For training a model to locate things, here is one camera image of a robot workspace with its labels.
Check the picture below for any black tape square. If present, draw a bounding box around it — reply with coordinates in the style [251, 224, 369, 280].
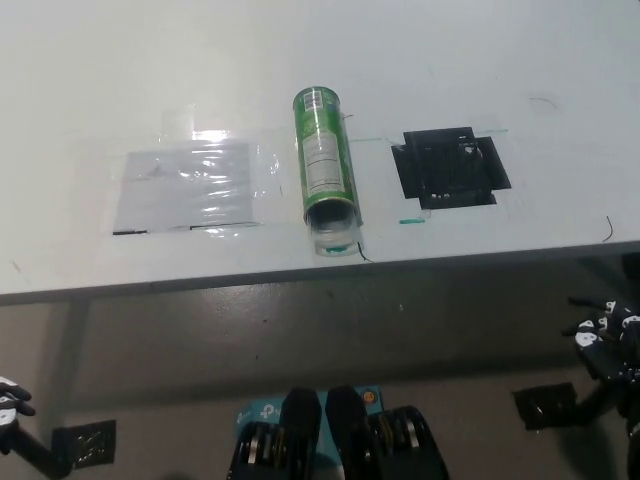
[390, 126, 513, 211]

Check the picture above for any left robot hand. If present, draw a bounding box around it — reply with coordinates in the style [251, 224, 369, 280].
[0, 375, 38, 455]

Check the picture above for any teal cardboard box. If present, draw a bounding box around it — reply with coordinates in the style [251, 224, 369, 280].
[234, 384, 384, 464]

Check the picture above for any clear taped plastic sheet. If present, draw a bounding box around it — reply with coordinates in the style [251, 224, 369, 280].
[111, 142, 253, 235]

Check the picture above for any black floor tape patch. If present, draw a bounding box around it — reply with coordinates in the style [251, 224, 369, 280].
[51, 419, 118, 471]
[512, 382, 581, 432]

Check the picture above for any clear plastic film sheet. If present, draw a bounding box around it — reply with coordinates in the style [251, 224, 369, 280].
[107, 102, 285, 237]

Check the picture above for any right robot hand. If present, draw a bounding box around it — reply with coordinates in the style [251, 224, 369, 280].
[561, 296, 640, 394]

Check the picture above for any clear plastic chips tray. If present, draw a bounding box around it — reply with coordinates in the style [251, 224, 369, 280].
[305, 201, 363, 262]

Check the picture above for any green cylindrical chips can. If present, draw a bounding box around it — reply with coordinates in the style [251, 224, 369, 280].
[292, 86, 362, 224]

